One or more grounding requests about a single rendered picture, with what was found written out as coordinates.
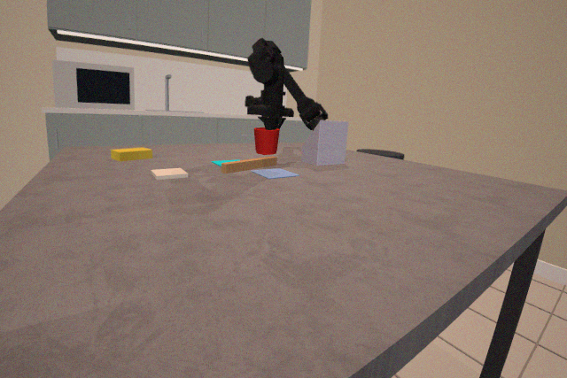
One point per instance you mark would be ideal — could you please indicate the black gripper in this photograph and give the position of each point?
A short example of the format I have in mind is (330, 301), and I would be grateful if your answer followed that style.
(272, 110)

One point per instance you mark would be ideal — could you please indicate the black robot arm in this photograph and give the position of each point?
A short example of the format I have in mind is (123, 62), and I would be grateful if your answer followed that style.
(267, 67)

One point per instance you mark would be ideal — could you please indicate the yellow rectangular block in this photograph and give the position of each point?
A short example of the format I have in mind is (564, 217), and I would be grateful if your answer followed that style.
(131, 154)

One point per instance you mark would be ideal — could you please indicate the red cup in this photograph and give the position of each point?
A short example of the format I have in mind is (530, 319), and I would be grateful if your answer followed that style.
(266, 141)

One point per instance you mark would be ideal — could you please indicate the beige flat block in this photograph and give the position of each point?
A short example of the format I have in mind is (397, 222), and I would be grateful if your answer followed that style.
(164, 174)

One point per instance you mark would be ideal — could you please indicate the orange flat bar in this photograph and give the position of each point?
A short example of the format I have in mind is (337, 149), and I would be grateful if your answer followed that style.
(248, 164)

